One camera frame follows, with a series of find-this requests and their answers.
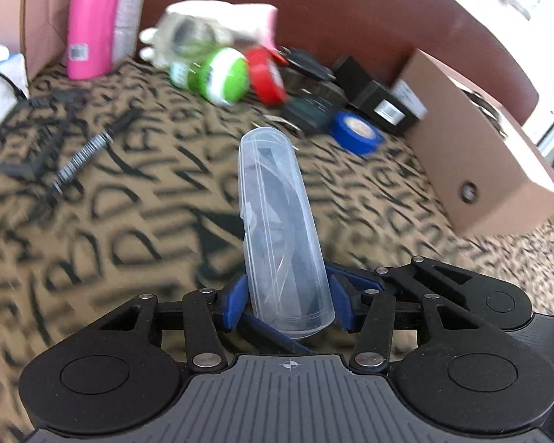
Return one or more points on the black digital scale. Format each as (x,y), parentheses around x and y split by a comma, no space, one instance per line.
(301,117)

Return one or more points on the brown cardboard storage box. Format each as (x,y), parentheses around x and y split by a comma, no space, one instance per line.
(488,186)

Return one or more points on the white pink plastic bag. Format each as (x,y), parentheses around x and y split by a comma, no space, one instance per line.
(252,21)

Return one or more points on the blue tape roll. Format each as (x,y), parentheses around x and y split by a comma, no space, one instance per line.
(355,134)

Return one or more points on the large clear plastic case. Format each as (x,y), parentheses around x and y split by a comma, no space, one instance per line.
(286,273)

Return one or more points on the dark brown wooden headboard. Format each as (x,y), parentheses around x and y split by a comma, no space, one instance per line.
(382,35)

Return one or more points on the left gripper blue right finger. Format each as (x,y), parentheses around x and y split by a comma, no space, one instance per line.
(346,300)

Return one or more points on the green white round container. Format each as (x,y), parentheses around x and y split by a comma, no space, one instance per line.
(221,76)

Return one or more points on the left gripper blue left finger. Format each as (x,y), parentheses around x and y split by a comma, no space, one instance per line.
(233,299)

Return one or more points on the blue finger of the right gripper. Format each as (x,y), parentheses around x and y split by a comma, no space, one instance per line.
(360,279)
(268,340)

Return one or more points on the black car key fob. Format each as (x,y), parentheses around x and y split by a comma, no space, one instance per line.
(305,63)

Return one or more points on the patterned brown black tablecloth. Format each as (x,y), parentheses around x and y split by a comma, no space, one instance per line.
(158,213)

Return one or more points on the red tape roll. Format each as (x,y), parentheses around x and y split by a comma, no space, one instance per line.
(265,78)

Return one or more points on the black plastic frame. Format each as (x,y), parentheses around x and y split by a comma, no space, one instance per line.
(33,133)

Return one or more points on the pink thermos bottle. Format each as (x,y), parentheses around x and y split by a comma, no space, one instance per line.
(90,38)

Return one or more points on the clear glass bottle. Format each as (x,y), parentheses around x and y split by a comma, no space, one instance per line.
(178,36)

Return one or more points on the black product box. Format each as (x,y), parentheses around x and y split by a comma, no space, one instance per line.
(373,100)

